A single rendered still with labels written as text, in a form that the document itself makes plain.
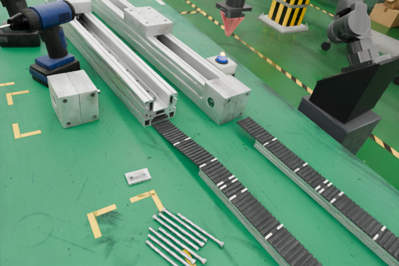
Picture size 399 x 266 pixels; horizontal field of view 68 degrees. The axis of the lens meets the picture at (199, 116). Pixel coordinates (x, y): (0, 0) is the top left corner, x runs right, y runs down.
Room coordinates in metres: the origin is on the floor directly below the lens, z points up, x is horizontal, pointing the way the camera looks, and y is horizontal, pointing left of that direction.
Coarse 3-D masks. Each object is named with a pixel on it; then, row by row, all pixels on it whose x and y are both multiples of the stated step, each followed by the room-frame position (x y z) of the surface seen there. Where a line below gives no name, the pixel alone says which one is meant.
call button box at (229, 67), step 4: (216, 56) 0.95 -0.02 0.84; (208, 60) 0.91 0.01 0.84; (212, 60) 0.92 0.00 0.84; (216, 60) 0.92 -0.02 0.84; (228, 60) 0.94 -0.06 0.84; (212, 64) 0.90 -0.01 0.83; (216, 64) 0.89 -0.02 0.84; (220, 64) 0.90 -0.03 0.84; (224, 64) 0.91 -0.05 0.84; (228, 64) 0.91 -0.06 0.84; (232, 64) 0.92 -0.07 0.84; (236, 64) 0.93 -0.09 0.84; (220, 68) 0.87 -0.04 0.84; (224, 68) 0.88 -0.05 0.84; (228, 68) 0.90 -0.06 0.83; (232, 68) 0.91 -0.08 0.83; (224, 72) 0.89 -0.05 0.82; (228, 72) 0.90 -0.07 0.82; (232, 72) 0.91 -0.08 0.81
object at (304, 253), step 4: (300, 252) 0.30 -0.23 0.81; (304, 252) 0.30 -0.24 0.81; (308, 252) 0.30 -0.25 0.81; (296, 256) 0.29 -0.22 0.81; (300, 256) 0.29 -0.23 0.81; (304, 256) 0.29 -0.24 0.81; (308, 256) 0.29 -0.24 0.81; (312, 256) 0.29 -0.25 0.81; (292, 260) 0.28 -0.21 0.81; (296, 260) 0.28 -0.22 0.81; (300, 260) 0.28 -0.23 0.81; (304, 260) 0.28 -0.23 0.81; (308, 260) 0.29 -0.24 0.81; (292, 264) 0.27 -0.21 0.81; (296, 264) 0.27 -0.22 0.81; (300, 264) 0.27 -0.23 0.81; (304, 264) 0.28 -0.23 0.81
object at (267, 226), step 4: (272, 216) 0.36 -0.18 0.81; (268, 220) 0.35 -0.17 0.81; (272, 220) 0.35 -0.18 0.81; (276, 220) 0.36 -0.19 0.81; (264, 224) 0.34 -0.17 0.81; (268, 224) 0.34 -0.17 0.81; (272, 224) 0.34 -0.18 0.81; (276, 224) 0.35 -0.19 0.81; (256, 228) 0.33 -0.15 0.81; (260, 228) 0.33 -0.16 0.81; (264, 228) 0.33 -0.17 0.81; (268, 228) 0.33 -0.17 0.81; (272, 228) 0.34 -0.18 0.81; (260, 232) 0.32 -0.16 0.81; (264, 232) 0.32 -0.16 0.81; (268, 232) 0.33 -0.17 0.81
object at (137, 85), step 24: (48, 0) 1.10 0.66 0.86; (72, 24) 0.92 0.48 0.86; (96, 24) 0.96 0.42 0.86; (96, 48) 0.79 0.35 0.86; (120, 48) 0.83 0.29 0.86; (120, 72) 0.69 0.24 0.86; (144, 72) 0.72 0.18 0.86; (120, 96) 0.67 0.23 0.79; (144, 96) 0.60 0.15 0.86; (168, 96) 0.63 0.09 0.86; (144, 120) 0.58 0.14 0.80
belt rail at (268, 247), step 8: (200, 176) 0.45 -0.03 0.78; (208, 184) 0.43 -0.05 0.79; (216, 192) 0.41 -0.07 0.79; (224, 200) 0.39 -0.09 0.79; (232, 208) 0.38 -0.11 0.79; (240, 216) 0.36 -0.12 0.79; (248, 224) 0.35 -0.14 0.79; (256, 232) 0.33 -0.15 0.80; (264, 240) 0.32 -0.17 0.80; (264, 248) 0.31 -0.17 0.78; (272, 248) 0.30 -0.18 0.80; (272, 256) 0.30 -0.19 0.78; (280, 256) 0.29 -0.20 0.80; (280, 264) 0.28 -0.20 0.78; (288, 264) 0.28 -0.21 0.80
